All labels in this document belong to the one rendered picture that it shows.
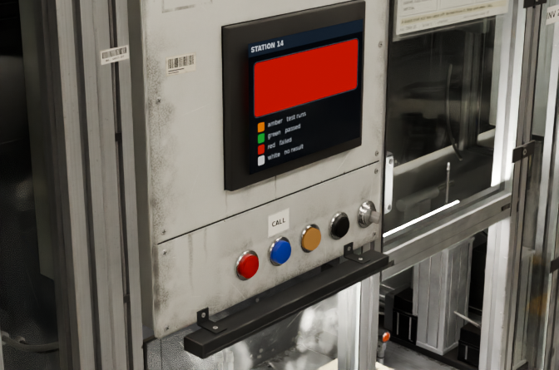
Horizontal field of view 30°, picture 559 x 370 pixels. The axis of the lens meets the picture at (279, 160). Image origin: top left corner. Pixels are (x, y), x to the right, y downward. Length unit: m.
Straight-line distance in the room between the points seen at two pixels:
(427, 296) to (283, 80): 0.95
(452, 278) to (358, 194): 0.67
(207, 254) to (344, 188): 0.26
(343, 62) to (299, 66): 0.09
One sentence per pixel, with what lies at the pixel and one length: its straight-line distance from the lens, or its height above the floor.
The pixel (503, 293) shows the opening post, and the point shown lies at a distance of 1.93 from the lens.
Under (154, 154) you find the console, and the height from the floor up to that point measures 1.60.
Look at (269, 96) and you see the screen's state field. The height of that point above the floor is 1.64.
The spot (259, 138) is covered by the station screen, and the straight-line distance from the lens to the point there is 1.25.
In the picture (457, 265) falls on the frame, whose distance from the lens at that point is 2.10.
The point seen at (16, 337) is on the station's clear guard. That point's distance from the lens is 1.17.
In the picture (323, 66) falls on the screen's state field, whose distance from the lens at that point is 1.31.
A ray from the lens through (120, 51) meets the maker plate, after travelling 1.13.
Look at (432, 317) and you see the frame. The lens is 2.13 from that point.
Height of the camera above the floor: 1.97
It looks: 19 degrees down
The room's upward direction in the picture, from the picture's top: straight up
